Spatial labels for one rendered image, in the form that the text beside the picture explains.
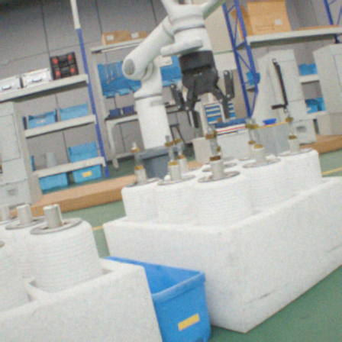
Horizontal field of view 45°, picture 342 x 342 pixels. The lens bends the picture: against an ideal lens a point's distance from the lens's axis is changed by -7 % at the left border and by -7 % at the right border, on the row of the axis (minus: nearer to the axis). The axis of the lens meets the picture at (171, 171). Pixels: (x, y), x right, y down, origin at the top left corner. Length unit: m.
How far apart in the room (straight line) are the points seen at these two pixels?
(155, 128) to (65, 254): 0.92
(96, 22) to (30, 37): 1.46
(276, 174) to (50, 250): 0.44
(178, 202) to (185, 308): 0.22
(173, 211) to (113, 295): 0.30
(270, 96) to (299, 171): 2.46
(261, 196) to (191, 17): 0.39
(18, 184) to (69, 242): 2.42
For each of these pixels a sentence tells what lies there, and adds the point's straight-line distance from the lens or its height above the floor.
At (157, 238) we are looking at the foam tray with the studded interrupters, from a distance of 0.82.
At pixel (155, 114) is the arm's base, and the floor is 0.41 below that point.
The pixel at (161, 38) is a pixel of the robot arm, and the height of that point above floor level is 0.63.
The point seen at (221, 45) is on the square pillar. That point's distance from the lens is 7.51.
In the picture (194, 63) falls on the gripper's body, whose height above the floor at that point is 0.47.
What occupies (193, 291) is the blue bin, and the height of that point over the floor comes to 0.10.
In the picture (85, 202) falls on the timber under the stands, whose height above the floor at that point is 0.03.
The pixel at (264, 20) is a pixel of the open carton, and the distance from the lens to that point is 6.30.
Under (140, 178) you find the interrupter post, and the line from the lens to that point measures 0.94.
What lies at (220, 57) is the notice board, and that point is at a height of 1.44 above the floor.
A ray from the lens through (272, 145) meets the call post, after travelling 1.16.
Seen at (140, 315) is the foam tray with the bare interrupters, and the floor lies 0.12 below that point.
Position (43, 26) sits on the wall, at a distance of 9.73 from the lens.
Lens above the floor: 0.34
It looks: 5 degrees down
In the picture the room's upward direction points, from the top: 12 degrees counter-clockwise
